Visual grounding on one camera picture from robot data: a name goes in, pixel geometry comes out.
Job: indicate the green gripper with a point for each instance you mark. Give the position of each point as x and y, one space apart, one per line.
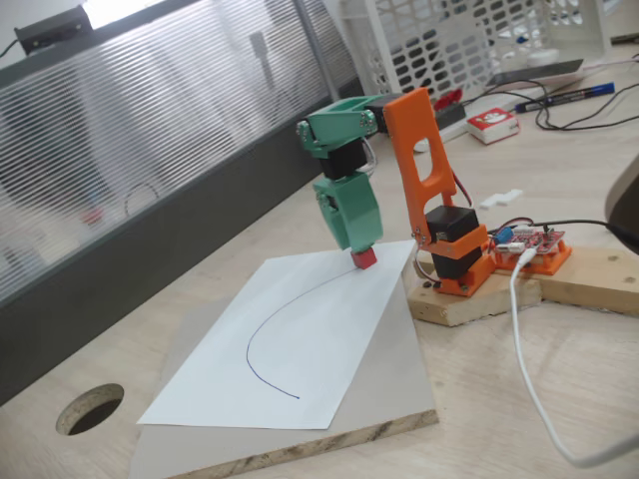
357 220

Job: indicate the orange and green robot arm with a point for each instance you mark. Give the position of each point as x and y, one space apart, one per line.
404 125

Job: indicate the red cube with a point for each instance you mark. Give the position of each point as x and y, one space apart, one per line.
363 260

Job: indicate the white paper sheet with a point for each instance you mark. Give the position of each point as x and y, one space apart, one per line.
309 349

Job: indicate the white plastic piece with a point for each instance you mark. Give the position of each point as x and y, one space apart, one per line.
494 201

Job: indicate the light wooden base block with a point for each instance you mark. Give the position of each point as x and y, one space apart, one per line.
479 307

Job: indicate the grey chipboard panel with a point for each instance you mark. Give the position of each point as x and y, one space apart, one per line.
399 374

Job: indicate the black rectangular box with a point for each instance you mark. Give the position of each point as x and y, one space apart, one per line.
451 116

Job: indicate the small red object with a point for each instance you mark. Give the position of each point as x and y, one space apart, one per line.
449 99

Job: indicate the red and white small box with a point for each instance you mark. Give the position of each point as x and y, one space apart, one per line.
491 131

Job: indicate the red controller circuit board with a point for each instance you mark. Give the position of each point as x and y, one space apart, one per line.
541 239

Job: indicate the ribbed glass desk partition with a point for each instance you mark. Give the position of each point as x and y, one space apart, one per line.
150 149

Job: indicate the dark grey flat tablet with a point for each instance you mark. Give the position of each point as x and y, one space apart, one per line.
539 72

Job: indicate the long wooden base plank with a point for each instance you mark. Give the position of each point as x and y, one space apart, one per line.
599 279

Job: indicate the blue marker pen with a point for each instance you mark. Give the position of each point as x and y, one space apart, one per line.
564 98

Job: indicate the dark grey rounded object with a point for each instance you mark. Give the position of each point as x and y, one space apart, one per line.
626 199

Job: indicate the white plastic lattice crate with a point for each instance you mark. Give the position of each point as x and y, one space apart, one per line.
600 30

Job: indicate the black box device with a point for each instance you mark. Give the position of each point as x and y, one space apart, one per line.
55 30

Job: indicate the orange circuit board mount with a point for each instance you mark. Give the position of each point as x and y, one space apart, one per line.
554 262

